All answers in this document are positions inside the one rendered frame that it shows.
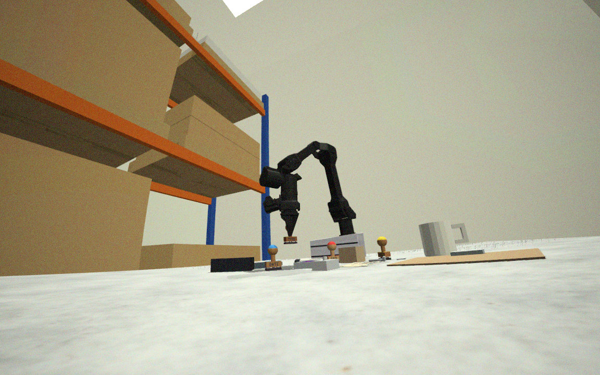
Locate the grey mug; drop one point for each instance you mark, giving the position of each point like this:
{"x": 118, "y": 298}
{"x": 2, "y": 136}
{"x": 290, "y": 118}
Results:
{"x": 438, "y": 239}

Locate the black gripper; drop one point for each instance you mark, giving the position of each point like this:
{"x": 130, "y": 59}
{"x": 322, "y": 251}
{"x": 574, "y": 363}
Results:
{"x": 290, "y": 205}

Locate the brown rectangular block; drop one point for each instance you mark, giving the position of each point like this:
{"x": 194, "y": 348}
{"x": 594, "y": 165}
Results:
{"x": 351, "y": 254}

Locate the brown wooden stamp with yellow top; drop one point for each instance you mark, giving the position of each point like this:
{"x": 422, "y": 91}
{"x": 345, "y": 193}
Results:
{"x": 382, "y": 242}

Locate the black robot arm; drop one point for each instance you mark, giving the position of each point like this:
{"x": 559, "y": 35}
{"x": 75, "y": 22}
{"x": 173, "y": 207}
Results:
{"x": 282, "y": 177}

